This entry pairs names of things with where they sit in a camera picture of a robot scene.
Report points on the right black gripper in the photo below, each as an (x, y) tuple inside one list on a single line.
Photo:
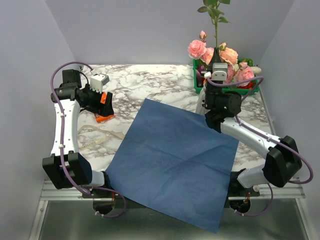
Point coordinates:
[(216, 58)]

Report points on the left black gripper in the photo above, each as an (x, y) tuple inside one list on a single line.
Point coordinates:
[(107, 108)]

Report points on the peach rose stem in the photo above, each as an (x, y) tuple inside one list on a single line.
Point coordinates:
[(227, 54)]

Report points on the white rose stem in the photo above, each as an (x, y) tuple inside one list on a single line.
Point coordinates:
[(212, 7)]

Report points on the dark blue wrapping sheet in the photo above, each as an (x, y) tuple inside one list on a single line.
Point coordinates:
[(170, 161)]

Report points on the pink rose bunch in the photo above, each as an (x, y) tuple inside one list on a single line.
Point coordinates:
[(239, 73)]

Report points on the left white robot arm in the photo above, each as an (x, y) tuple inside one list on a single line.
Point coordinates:
[(65, 166)]

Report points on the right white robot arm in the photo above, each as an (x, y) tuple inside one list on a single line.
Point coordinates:
[(281, 155)]

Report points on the white ribbed ceramic vase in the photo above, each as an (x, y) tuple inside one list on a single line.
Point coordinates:
[(200, 109)]

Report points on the orange snack packet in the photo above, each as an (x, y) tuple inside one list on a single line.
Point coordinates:
[(99, 118)]

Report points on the green plastic basket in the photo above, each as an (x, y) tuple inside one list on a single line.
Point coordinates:
[(199, 82)]

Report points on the white radish toy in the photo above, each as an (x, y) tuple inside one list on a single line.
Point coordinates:
[(256, 70)]

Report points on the red chili peppers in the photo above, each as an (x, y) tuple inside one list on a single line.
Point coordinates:
[(247, 85)]

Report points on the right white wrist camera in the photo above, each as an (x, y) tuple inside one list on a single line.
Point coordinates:
[(217, 72)]

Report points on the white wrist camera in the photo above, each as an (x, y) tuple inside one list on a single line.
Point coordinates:
[(97, 82), (217, 72)]

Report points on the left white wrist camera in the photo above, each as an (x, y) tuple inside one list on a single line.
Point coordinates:
[(97, 82)]

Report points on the aluminium rail frame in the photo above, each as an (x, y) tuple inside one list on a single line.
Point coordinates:
[(65, 215)]

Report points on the black mounting base plate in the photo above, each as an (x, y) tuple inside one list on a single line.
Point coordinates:
[(238, 198)]

